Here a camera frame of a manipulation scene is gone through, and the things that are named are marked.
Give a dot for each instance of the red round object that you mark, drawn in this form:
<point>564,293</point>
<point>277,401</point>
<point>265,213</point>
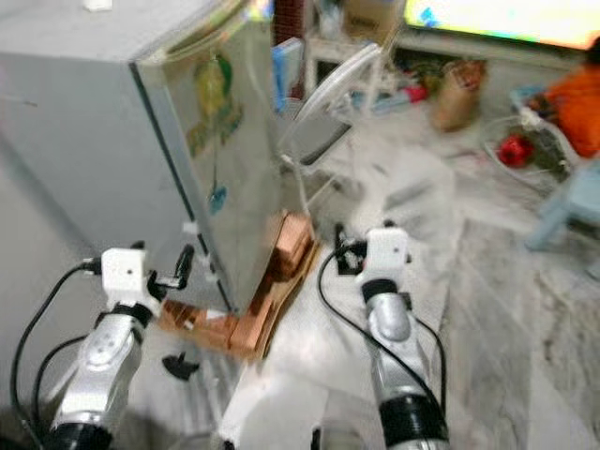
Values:
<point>516,152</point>

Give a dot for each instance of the white television shelf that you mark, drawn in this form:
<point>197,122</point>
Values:
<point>525,58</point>

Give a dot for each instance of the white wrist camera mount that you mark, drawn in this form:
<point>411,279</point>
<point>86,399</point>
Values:
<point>125,274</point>
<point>389,251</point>

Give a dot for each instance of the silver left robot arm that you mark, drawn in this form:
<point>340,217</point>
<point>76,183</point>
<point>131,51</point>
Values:
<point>98,361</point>

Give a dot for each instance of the grey mini fridge body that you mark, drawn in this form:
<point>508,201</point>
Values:
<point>75,141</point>

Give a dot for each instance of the brown printed cardboard box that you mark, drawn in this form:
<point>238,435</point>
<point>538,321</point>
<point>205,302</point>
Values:
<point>370,19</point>

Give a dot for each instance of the black plastic scrap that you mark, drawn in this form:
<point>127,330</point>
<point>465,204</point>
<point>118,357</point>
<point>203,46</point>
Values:
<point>178,366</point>

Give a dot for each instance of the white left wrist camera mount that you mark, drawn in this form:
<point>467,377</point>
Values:
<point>125,274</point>

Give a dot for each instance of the blue flat object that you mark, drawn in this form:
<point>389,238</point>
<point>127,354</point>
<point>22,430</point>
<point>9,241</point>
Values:
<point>286,70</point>

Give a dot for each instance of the light blue plastic stool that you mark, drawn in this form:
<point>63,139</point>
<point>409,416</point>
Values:
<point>567,202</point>

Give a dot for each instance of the pink and blue bottle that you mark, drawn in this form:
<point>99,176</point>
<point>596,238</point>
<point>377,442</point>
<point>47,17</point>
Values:
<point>414,94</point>

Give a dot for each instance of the brown paper bag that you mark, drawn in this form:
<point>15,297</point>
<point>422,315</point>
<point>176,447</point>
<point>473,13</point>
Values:
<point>457,101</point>

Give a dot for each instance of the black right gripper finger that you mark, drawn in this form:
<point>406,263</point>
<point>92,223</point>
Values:
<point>339,246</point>

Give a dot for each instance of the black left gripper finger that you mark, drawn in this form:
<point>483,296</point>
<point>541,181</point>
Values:
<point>185,262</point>

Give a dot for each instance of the small white object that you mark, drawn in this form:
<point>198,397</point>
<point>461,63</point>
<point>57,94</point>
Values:
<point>98,5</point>

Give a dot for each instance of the grey right robot leg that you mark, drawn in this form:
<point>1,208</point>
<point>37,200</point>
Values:
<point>342,441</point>

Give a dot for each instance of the flat screen television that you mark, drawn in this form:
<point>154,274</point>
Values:
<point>497,19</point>

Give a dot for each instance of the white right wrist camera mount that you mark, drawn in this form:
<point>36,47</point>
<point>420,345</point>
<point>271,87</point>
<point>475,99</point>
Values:
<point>389,251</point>

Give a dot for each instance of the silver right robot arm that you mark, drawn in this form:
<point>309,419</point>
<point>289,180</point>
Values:
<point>392,319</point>

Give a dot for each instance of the grey metal folding chair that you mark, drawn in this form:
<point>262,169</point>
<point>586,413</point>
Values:
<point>337,80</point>

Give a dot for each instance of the grey mini fridge door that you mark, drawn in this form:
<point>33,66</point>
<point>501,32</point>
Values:
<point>225,159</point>

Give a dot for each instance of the red clay brick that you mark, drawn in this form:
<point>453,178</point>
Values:
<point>292,265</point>
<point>296,231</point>
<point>248,337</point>

